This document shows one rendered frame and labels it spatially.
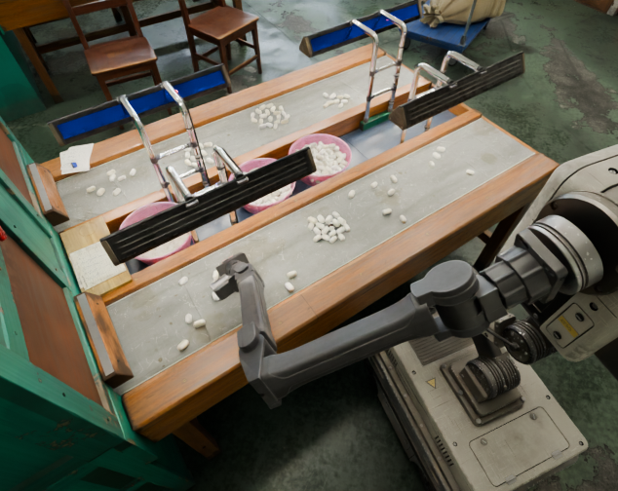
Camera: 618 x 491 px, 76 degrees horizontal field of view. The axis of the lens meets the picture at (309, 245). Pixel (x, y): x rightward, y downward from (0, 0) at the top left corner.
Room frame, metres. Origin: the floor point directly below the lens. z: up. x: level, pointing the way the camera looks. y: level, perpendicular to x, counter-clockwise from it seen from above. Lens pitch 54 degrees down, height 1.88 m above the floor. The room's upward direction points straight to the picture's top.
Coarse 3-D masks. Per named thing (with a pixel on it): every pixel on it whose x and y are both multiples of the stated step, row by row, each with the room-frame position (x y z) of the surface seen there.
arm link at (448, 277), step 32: (416, 288) 0.32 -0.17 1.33; (448, 288) 0.30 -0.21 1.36; (384, 320) 0.28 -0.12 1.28; (416, 320) 0.27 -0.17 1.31; (256, 352) 0.27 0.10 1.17; (288, 352) 0.26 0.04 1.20; (320, 352) 0.25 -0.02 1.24; (352, 352) 0.24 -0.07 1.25; (256, 384) 0.21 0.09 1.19; (288, 384) 0.21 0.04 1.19
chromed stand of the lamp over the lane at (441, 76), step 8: (448, 56) 1.45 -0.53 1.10; (456, 56) 1.42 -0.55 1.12; (424, 64) 1.36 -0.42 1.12; (464, 64) 1.39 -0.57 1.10; (472, 64) 1.36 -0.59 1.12; (416, 72) 1.37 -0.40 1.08; (432, 72) 1.32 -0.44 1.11; (440, 72) 1.30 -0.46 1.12; (416, 80) 1.37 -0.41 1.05; (440, 80) 1.28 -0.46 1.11; (448, 80) 1.26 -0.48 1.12; (408, 96) 1.38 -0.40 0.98; (416, 96) 1.40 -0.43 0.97; (424, 128) 1.46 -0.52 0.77; (400, 136) 1.38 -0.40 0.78
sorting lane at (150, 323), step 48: (432, 144) 1.38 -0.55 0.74; (480, 144) 1.38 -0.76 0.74; (336, 192) 1.10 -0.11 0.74; (384, 192) 1.09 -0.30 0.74; (432, 192) 1.09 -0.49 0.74; (240, 240) 0.86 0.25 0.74; (288, 240) 0.86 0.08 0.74; (336, 240) 0.86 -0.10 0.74; (384, 240) 0.86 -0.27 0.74; (144, 288) 0.66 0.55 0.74; (192, 288) 0.66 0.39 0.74; (144, 336) 0.49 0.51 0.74; (192, 336) 0.49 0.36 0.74
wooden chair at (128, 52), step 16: (64, 0) 2.80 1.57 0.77; (112, 0) 2.94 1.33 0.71; (128, 0) 2.97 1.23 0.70; (80, 32) 2.78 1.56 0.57; (96, 48) 2.79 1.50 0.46; (112, 48) 2.79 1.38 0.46; (128, 48) 2.80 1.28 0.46; (144, 48) 2.78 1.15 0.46; (96, 64) 2.57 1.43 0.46; (112, 64) 2.57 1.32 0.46; (128, 64) 2.56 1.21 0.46; (144, 64) 2.62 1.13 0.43; (128, 80) 2.89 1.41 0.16; (160, 80) 2.65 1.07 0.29
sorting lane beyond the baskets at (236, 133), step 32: (384, 64) 2.04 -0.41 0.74; (288, 96) 1.75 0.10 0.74; (320, 96) 1.75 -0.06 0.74; (352, 96) 1.75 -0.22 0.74; (224, 128) 1.51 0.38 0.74; (256, 128) 1.51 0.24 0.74; (288, 128) 1.50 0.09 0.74; (128, 160) 1.29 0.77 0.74; (160, 160) 1.29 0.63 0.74; (64, 192) 1.11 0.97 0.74; (96, 192) 1.10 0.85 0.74; (128, 192) 1.10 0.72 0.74; (64, 224) 0.94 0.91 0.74
